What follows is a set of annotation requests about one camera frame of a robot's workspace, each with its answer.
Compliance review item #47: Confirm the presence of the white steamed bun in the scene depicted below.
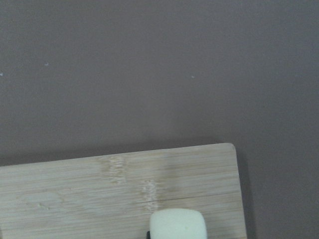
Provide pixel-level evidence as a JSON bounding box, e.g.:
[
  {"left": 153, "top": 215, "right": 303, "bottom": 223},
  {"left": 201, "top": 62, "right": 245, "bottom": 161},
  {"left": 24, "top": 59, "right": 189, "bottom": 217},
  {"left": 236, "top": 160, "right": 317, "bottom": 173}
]
[{"left": 149, "top": 208, "right": 207, "bottom": 239}]

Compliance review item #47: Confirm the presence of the wooden cutting board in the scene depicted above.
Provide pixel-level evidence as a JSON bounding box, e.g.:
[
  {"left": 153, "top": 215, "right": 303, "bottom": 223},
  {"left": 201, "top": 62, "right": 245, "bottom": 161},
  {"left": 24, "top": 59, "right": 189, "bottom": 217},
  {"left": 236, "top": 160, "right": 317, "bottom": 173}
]
[{"left": 0, "top": 143, "right": 247, "bottom": 239}]

